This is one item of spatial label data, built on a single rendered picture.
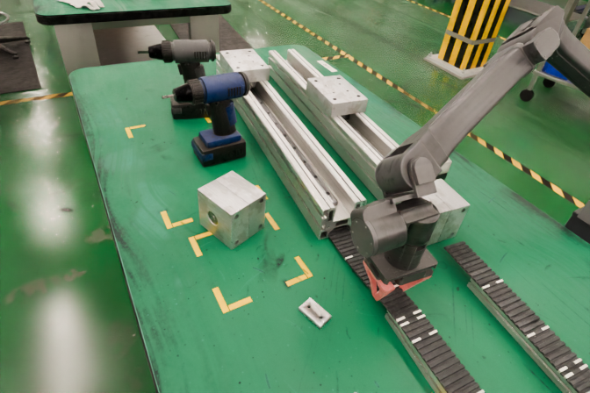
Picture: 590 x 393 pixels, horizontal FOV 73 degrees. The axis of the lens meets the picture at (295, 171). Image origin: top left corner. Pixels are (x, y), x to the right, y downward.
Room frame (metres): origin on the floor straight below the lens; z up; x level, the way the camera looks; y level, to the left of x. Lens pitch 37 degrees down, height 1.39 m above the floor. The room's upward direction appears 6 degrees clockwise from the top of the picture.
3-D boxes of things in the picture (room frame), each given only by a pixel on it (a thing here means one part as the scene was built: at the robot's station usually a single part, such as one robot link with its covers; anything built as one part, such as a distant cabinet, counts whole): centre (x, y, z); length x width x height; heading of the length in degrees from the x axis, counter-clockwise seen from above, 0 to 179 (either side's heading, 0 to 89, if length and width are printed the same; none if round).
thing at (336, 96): (1.04, -0.09, 0.87); 0.16 x 0.11 x 0.07; 28
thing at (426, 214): (0.44, -0.18, 0.98); 0.07 x 0.06 x 0.07; 120
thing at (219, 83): (0.81, 0.22, 0.89); 0.20 x 0.08 x 0.22; 125
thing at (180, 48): (1.02, 0.35, 0.89); 0.20 x 0.08 x 0.22; 110
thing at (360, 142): (1.04, -0.09, 0.82); 0.80 x 0.10 x 0.09; 28
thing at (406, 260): (0.44, -0.19, 0.92); 0.10 x 0.07 x 0.07; 117
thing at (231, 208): (0.60, 0.11, 0.83); 0.11 x 0.10 x 0.10; 142
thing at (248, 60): (1.17, 0.19, 0.87); 0.16 x 0.11 x 0.07; 28
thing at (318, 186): (0.95, 0.08, 0.82); 0.80 x 0.10 x 0.09; 28
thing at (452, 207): (0.65, -0.31, 0.83); 0.12 x 0.09 x 0.10; 118
